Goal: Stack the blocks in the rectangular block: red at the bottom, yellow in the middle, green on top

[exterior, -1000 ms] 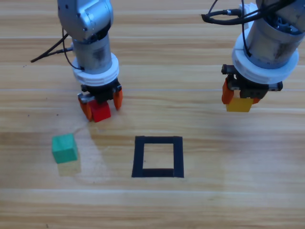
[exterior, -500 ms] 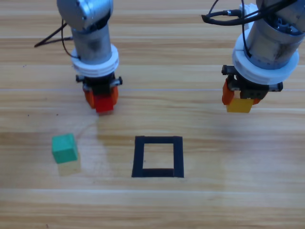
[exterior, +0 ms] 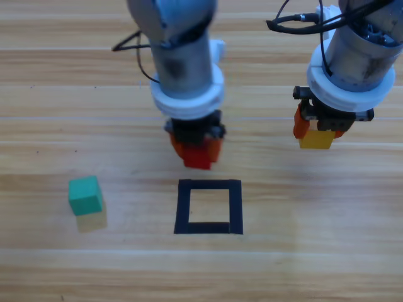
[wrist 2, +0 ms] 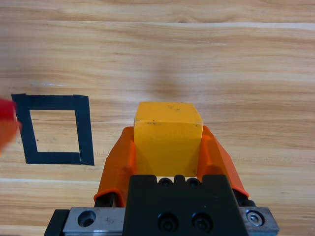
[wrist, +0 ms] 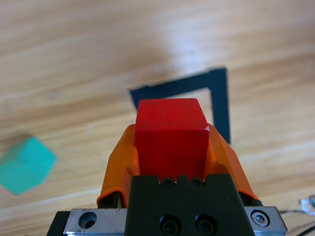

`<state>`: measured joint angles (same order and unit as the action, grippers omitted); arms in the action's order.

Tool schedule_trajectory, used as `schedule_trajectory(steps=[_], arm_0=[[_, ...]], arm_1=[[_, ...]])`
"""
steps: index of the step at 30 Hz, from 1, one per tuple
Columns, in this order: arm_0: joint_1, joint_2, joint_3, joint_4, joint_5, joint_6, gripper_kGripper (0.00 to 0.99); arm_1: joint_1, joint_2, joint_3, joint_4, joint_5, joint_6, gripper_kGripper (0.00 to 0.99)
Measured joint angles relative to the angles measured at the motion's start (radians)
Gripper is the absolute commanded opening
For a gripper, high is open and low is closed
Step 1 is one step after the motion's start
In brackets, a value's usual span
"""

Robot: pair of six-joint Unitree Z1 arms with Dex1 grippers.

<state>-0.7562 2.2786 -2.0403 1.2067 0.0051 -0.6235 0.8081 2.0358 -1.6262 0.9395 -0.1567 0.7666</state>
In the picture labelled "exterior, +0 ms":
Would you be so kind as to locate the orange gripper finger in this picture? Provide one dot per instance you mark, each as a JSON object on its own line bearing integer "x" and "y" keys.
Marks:
{"x": 300, "y": 127}
{"x": 339, "y": 133}
{"x": 215, "y": 149}
{"x": 178, "y": 148}

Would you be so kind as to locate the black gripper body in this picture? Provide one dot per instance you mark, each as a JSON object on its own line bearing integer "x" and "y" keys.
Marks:
{"x": 333, "y": 121}
{"x": 195, "y": 129}

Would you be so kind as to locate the yellow wooden block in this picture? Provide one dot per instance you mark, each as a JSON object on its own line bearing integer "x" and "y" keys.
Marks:
{"x": 316, "y": 140}

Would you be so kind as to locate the red wooden block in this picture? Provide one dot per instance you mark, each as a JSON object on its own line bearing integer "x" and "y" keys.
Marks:
{"x": 196, "y": 158}

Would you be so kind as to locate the green wooden block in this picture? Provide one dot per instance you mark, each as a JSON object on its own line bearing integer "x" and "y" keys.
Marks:
{"x": 85, "y": 195}

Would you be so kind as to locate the black tape square outline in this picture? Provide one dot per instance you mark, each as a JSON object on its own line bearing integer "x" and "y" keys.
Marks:
{"x": 182, "y": 207}

